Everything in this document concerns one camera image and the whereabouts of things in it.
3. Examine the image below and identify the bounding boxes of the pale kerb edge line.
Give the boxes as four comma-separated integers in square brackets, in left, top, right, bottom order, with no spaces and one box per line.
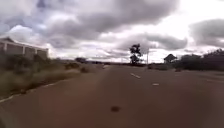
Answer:
[0,79,64,104]

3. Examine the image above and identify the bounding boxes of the pole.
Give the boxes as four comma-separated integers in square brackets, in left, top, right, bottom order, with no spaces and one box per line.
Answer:
[146,49,150,66]

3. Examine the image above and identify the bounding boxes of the reddish brown asphalt road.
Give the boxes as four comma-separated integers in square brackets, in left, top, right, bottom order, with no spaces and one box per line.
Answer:
[0,64,224,128]

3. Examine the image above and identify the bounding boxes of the white dashed road line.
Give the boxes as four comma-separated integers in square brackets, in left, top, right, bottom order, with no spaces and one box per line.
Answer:
[129,72,161,87]

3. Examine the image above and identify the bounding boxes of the dry grass verge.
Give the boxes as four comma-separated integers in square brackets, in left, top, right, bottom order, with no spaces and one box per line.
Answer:
[0,59,105,100]

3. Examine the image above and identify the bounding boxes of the dark patch on road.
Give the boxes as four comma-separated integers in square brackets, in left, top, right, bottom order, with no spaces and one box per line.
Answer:
[110,105,121,113]

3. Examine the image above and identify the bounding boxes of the dark bushes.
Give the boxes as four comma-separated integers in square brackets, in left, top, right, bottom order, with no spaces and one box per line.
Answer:
[147,48,224,72]

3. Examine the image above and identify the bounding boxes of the tall dark tree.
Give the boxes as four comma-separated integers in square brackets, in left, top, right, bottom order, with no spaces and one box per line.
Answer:
[129,43,143,66]

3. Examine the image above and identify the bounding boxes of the pale building with pillars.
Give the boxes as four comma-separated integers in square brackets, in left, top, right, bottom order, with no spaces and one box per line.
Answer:
[0,36,50,61]

